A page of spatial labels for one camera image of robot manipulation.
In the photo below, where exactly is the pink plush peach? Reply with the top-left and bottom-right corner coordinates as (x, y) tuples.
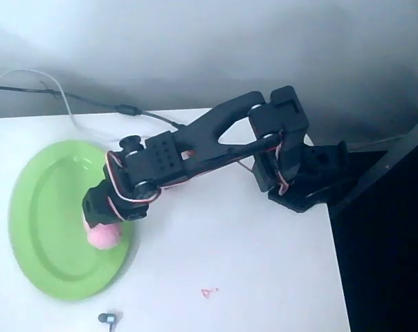
(83, 221), (122, 250)

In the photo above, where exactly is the green oval plate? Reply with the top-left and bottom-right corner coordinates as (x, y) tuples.
(8, 140), (134, 301)

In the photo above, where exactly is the grey earbud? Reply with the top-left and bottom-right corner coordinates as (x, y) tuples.
(98, 311), (124, 332)

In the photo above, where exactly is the black power cable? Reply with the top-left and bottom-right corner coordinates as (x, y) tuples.
(0, 81), (189, 131)

